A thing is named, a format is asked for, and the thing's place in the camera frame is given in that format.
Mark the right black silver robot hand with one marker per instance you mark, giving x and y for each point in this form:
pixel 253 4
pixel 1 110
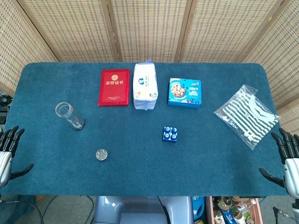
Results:
pixel 290 170

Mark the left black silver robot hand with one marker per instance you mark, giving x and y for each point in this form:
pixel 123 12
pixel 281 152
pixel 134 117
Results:
pixel 5 163

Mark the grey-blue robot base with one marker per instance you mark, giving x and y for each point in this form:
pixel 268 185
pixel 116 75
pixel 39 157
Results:
pixel 140 210

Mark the clear glass jar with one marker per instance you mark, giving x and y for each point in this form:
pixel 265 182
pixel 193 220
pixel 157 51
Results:
pixel 70 115

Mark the black electronic device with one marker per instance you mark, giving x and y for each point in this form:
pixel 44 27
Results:
pixel 3 115

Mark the striped shirt in plastic bag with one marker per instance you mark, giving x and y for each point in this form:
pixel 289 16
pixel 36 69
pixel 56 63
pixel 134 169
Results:
pixel 247 114

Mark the pink bin with clutter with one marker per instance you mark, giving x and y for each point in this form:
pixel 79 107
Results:
pixel 233 212

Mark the blue plastic container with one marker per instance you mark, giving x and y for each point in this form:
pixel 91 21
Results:
pixel 199 207

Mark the blue cookie box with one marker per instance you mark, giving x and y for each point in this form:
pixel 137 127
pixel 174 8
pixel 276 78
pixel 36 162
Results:
pixel 184 93

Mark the red certificate book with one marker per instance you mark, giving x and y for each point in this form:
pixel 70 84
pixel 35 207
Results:
pixel 114 87

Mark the blue felt table cloth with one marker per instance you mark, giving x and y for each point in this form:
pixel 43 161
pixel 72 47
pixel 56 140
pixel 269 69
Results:
pixel 140 168

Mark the white tissue pack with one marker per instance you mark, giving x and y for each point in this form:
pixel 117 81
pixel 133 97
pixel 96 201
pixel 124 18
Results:
pixel 144 86

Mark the woven rattan folding screen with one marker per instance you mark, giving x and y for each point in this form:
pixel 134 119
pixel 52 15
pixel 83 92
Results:
pixel 149 28

